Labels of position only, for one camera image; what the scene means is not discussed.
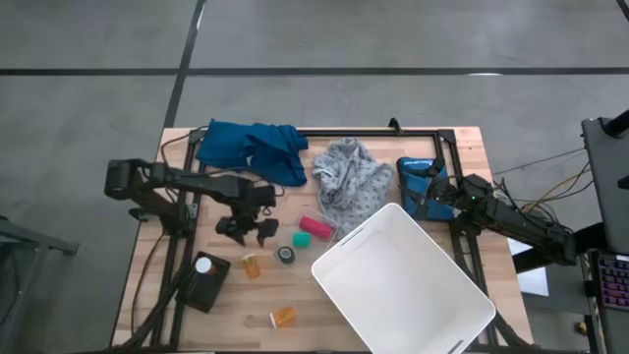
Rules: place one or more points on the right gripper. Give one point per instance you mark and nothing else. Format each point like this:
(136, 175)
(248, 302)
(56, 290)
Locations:
(449, 191)

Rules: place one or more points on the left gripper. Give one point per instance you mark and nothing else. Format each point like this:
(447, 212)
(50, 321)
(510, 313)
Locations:
(253, 214)

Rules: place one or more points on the orange pill bottle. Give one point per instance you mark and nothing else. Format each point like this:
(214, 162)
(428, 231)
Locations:
(251, 266)
(203, 265)
(284, 317)

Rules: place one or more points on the dark grey bandage roll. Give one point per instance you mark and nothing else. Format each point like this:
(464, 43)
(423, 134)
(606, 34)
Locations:
(286, 254)

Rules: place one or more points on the green bandage roll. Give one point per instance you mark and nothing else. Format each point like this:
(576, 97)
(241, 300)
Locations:
(302, 239)

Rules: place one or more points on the pink bandage roll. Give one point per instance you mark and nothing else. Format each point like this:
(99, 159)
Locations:
(316, 227)

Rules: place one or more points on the clear plastic storage bin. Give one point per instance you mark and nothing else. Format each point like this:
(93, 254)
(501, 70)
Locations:
(314, 251)

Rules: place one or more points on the blue cloth garment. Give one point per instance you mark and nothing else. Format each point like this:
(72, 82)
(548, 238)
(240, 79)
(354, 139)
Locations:
(245, 147)

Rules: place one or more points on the white perforated plastic basket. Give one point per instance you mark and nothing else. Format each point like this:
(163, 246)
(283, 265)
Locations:
(408, 285)

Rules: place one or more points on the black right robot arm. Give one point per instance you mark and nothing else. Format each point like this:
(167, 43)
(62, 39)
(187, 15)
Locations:
(516, 223)

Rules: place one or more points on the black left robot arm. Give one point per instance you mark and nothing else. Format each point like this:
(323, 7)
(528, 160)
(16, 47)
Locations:
(196, 183)

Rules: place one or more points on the grey patterned cloth garment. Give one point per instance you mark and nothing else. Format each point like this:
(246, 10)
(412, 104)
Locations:
(351, 187)

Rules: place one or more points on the black bottle tray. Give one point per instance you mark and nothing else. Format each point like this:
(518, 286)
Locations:
(201, 292)

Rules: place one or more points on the white paper sheet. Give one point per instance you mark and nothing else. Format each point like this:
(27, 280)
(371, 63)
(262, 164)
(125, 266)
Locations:
(533, 282)

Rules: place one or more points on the backlit keyboard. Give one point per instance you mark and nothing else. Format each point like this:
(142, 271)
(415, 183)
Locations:
(614, 282)

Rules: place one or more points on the small yellow floor object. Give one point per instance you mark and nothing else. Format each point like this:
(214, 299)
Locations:
(582, 328)

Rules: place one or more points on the grey metal cart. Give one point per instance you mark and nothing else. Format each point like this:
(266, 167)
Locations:
(29, 241)

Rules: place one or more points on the black table rig frame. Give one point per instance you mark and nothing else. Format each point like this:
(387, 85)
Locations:
(368, 133)

